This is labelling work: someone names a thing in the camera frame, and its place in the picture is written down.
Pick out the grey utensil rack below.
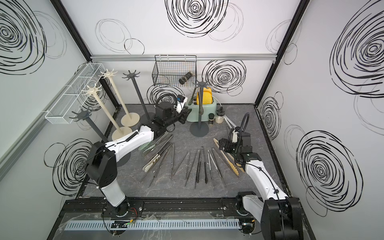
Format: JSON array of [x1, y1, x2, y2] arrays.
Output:
[[190, 80, 209, 138], [70, 109, 131, 167], [121, 71, 155, 127]]

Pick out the cream utensil rack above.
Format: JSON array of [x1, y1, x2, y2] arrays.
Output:
[[100, 69, 140, 127], [81, 83, 133, 144]]

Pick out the beige plastic tongs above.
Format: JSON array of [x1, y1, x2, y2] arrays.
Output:
[[219, 150, 240, 178]]

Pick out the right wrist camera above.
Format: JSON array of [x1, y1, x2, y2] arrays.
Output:
[[229, 127, 241, 143]]

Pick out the white wire wall basket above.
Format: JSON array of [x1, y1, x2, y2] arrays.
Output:
[[45, 63, 105, 125]]

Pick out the large steel tongs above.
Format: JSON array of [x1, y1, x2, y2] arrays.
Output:
[[139, 143, 174, 187]]

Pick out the white handled slim tongs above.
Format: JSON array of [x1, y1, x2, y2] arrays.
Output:
[[208, 151, 225, 184]]

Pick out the grey slotted cable duct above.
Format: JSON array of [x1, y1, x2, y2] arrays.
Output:
[[64, 219, 241, 231]]

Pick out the mint green toaster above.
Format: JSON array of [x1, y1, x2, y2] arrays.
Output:
[[185, 96, 217, 123]]

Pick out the steel v-shaped tongs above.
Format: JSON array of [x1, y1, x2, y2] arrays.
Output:
[[170, 146, 190, 180]]

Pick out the dark bottle in basket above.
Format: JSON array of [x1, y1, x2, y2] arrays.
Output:
[[179, 72, 193, 85]]

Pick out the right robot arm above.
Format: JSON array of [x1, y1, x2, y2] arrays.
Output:
[[217, 113, 304, 240]]

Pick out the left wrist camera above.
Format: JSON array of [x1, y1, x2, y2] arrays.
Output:
[[176, 95, 188, 114]]

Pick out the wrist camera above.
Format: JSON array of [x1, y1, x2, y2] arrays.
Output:
[[176, 95, 188, 114], [229, 127, 241, 143]]

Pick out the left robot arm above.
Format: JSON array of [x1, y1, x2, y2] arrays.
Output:
[[86, 100, 192, 217]]

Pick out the back cream utensil rack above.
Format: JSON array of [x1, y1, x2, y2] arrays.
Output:
[[100, 69, 140, 127]]

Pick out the front cream utensil rack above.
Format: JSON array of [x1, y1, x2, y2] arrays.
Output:
[[81, 83, 133, 144]]

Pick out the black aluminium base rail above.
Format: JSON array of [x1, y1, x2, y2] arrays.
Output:
[[60, 197, 253, 218]]

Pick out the black tweezer tongs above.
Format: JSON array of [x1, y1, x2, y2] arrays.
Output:
[[195, 147, 208, 187]]

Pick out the small brown spice jar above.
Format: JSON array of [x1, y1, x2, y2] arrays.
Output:
[[209, 113, 215, 126]]

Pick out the glass sugar jar black lid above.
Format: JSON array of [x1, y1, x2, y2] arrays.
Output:
[[215, 107, 225, 124]]

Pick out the black wire wall basket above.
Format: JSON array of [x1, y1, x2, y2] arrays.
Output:
[[152, 55, 197, 88]]

